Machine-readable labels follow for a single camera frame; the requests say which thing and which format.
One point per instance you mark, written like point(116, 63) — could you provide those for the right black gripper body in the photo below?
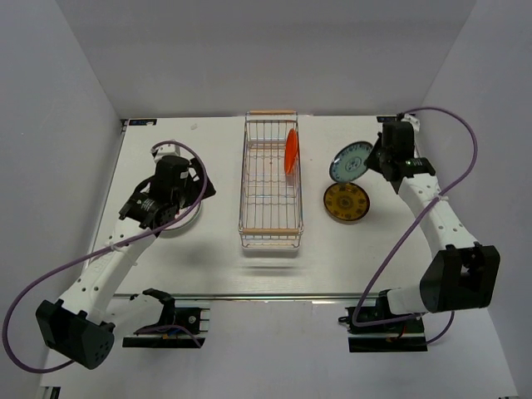
point(377, 155)

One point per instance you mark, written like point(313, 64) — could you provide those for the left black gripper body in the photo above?
point(192, 193)

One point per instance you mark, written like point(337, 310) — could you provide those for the plain white plate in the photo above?
point(184, 224)

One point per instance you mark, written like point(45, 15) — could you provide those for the teal patterned plate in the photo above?
point(349, 163)

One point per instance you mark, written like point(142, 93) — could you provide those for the yellow patterned plate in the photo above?
point(346, 202)

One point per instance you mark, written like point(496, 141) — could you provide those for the orange plate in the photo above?
point(290, 151)

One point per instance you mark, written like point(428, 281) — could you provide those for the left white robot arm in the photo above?
point(74, 324)

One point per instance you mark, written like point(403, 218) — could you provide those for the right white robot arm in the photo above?
point(463, 271)

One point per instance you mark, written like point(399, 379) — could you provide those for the right blue table label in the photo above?
point(386, 119)

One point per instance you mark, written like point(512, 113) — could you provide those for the blue table label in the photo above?
point(386, 119)
point(142, 122)

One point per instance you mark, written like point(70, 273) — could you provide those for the left blue table label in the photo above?
point(142, 122)

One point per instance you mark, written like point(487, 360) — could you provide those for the metal wire dish rack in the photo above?
point(271, 199)

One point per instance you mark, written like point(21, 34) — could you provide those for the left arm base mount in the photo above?
point(179, 325)

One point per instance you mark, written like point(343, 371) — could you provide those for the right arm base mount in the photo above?
point(404, 336)

